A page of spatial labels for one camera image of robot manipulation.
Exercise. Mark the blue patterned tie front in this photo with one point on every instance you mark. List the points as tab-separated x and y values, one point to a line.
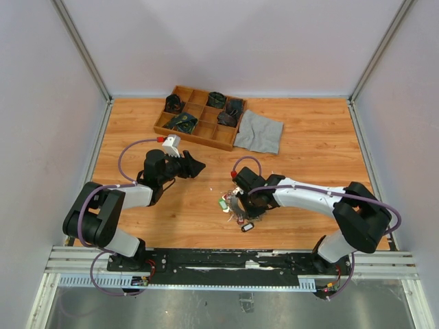
183	122

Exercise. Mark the grey folded cloth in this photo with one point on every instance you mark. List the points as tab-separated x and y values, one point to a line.
259	134

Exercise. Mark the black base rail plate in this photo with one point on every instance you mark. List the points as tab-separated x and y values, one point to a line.
232	267

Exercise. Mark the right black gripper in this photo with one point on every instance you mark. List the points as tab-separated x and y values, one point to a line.
252	213

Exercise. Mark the rolled green tie back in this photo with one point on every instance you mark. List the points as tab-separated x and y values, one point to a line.
216	100

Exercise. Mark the rolled purple tie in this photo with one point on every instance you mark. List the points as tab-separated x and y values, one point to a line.
226	119

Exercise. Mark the rolled dark tie back left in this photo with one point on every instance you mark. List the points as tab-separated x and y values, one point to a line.
174	104

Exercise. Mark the black key tag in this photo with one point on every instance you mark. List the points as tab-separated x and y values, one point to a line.
247	227

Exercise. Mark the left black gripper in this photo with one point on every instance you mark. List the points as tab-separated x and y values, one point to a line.
191	168

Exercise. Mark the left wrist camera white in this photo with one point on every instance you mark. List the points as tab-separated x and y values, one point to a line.
170	145

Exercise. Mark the wooden divided tray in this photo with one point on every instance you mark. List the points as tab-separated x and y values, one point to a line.
207	132

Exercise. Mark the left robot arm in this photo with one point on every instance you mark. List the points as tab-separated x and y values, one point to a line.
94	216

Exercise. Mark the rolled dark tie right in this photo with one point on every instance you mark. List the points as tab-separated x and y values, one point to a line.
234	107

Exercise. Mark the rolled dark tie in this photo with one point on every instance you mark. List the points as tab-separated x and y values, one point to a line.
174	104
234	107

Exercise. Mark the green key tag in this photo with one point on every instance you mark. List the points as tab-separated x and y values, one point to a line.
223	205

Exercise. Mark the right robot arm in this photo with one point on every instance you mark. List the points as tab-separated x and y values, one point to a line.
361	218

